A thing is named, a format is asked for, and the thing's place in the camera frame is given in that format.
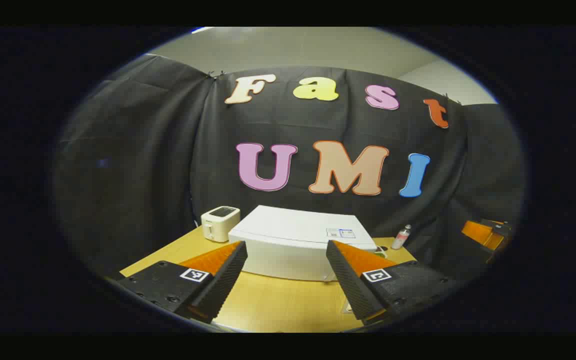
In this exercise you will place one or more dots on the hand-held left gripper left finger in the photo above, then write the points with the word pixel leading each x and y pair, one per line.
pixel 225 280

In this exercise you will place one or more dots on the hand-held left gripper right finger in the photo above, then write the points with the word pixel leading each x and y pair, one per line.
pixel 348 285

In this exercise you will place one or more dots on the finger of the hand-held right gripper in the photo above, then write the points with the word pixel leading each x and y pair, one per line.
pixel 478 232

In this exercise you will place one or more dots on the small bottle with pink label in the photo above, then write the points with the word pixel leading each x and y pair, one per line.
pixel 400 239

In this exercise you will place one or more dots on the white microwave oven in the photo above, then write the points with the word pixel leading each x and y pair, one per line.
pixel 288 235

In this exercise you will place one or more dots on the white toaster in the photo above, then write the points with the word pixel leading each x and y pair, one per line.
pixel 218 225

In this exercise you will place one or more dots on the white divided dish of beans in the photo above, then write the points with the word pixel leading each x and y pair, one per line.
pixel 381 251

